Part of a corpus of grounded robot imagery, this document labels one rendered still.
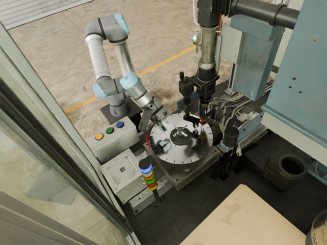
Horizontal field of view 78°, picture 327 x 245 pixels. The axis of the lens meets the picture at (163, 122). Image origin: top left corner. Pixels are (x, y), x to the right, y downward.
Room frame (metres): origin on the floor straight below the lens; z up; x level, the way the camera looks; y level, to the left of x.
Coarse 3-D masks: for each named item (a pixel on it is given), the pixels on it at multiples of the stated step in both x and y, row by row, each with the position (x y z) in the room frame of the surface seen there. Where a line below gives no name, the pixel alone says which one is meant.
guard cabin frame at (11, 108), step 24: (288, 0) 1.43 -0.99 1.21; (0, 96) 0.26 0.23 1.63; (24, 120) 0.26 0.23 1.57; (48, 144) 0.26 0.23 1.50; (72, 168) 0.27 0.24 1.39; (0, 192) 0.07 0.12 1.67; (96, 192) 0.31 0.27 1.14; (0, 216) 0.05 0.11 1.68; (24, 216) 0.06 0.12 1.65; (120, 216) 0.32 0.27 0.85; (0, 240) 0.04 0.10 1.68; (24, 240) 0.04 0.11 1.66; (48, 240) 0.05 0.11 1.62; (72, 240) 0.06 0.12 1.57
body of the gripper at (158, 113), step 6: (150, 102) 0.68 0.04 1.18; (156, 102) 0.70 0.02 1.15; (144, 108) 0.67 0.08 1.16; (150, 108) 0.68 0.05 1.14; (156, 108) 0.69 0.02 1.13; (162, 108) 0.68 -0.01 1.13; (156, 114) 0.65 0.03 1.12; (162, 114) 0.67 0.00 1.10; (168, 114) 0.67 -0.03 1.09; (162, 120) 0.65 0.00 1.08
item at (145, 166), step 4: (140, 160) 0.40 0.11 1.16; (144, 160) 0.40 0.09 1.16; (148, 160) 0.39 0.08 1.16; (140, 164) 0.38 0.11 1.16; (144, 164) 0.38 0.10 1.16; (148, 164) 0.38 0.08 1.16; (140, 168) 0.37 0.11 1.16; (144, 168) 0.36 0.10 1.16; (148, 168) 0.36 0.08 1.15; (144, 172) 0.36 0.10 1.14; (148, 172) 0.36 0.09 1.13
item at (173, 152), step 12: (168, 120) 0.76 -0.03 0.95; (180, 120) 0.74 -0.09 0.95; (156, 132) 0.69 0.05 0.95; (168, 132) 0.67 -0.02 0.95; (192, 132) 0.64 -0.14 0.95; (204, 132) 0.63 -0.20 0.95; (156, 144) 0.61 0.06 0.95; (168, 144) 0.59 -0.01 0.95; (192, 144) 0.57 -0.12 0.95; (204, 144) 0.56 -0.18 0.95; (168, 156) 0.53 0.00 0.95; (180, 156) 0.51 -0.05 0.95; (192, 156) 0.50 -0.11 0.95
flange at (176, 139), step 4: (184, 128) 0.67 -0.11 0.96; (172, 132) 0.66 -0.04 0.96; (184, 132) 0.63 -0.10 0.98; (188, 132) 0.64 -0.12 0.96; (172, 136) 0.63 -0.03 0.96; (176, 136) 0.63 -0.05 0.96; (180, 136) 0.61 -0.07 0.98; (184, 136) 0.62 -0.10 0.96; (188, 136) 0.62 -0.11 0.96; (172, 140) 0.61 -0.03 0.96; (176, 140) 0.60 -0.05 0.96; (180, 140) 0.60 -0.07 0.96; (184, 140) 0.59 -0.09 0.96; (188, 140) 0.59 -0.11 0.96; (180, 144) 0.58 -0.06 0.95
